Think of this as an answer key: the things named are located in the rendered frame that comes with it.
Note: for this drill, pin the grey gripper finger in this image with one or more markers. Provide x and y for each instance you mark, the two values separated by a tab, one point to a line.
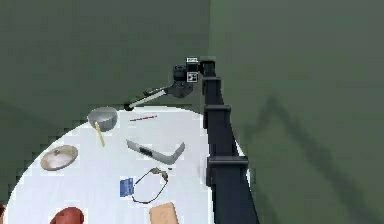
146	98

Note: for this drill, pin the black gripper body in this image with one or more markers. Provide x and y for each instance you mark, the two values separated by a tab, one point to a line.
181	83

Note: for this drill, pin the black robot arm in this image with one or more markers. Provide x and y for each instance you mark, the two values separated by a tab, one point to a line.
224	140

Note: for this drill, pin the white round dining table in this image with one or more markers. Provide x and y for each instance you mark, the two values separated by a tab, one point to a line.
110	173

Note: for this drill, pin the red apple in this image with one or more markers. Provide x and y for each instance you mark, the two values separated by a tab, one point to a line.
68	216

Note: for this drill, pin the red thin pencil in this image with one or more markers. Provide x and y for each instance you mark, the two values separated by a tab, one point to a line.
143	118

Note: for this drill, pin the grey metal bowl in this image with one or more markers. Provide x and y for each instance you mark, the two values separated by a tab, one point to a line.
103	118

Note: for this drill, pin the yellow stick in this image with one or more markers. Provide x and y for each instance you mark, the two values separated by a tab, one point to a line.
99	134

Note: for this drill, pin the blue card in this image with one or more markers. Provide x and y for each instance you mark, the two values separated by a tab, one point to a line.
126	187

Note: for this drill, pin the grey round lid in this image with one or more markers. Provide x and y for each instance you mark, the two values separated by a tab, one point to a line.
59	157

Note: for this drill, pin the tan rectangular board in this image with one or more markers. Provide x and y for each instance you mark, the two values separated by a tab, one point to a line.
163	214

